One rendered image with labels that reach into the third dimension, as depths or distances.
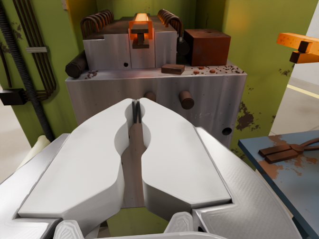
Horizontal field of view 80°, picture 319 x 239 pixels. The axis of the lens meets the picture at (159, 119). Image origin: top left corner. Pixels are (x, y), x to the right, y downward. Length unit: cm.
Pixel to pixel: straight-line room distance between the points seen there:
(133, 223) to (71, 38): 63
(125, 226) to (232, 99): 58
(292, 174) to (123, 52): 47
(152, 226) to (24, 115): 59
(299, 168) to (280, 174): 6
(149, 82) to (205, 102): 14
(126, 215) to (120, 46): 54
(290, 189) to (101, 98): 45
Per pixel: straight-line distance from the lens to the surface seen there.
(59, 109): 72
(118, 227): 80
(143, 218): 75
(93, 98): 44
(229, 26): 63
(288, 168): 56
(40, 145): 76
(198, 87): 43
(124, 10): 92
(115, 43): 45
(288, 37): 54
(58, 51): 64
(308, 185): 54
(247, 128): 81
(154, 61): 46
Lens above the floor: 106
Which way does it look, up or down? 33 degrees down
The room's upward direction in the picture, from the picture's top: 1 degrees counter-clockwise
